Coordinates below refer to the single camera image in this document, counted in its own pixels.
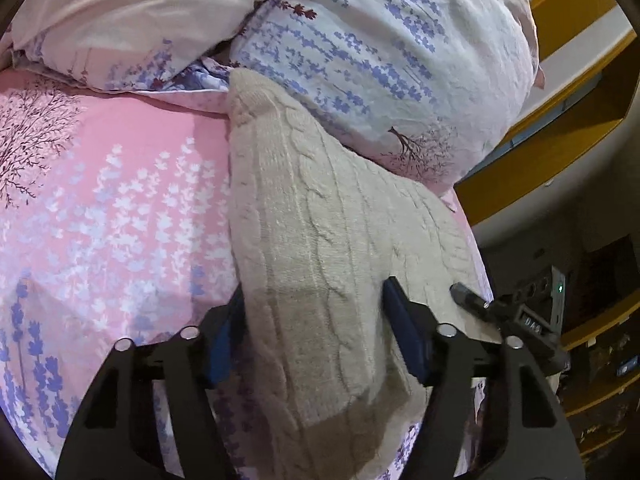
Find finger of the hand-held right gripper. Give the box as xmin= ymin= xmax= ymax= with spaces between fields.
xmin=450 ymin=282 xmax=495 ymax=320

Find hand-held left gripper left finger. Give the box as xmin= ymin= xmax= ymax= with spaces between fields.
xmin=55 ymin=290 xmax=247 ymax=480

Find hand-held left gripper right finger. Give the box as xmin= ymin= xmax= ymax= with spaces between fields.
xmin=382 ymin=276 xmax=587 ymax=480

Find beige cable-knit sweater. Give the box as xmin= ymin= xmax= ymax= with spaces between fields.
xmin=226 ymin=67 xmax=502 ymax=480

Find grey power strip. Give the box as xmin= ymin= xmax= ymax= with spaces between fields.
xmin=520 ymin=266 xmax=572 ymax=333

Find yellow wooden cabinet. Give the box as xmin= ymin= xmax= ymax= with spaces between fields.
xmin=455 ymin=0 xmax=640 ymax=413

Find pink floral bed sheet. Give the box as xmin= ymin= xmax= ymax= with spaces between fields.
xmin=0 ymin=57 xmax=490 ymax=480

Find white blue floral pillow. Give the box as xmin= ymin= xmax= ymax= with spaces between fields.
xmin=227 ymin=0 xmax=547 ymax=197

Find pink floral pillow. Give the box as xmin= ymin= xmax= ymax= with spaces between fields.
xmin=7 ymin=0 xmax=303 ymax=95

